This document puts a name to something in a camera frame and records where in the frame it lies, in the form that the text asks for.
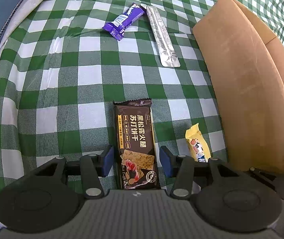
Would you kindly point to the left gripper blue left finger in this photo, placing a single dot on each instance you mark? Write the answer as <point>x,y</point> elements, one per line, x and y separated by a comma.
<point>93,166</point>

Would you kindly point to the brown cardboard box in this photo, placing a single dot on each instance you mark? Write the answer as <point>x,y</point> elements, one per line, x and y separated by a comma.
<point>245,60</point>

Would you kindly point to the green white checkered cloth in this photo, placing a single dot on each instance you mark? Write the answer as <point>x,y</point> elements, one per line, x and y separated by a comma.
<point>97,69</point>

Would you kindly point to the yellow Alpenliebe candy bar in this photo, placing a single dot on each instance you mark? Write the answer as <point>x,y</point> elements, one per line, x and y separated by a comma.
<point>197,145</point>

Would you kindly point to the dark brown cracker packet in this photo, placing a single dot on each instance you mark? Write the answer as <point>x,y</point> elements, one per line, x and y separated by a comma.
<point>137,163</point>

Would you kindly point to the purple Alpenliebe candy bar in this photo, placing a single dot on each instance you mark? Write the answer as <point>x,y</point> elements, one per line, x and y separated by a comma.
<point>117,27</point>

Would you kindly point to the silver snack bar wrapper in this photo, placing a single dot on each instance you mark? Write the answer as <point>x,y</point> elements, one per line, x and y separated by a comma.
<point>168,56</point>

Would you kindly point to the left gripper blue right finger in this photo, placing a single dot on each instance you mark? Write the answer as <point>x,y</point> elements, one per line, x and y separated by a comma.
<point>181,167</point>

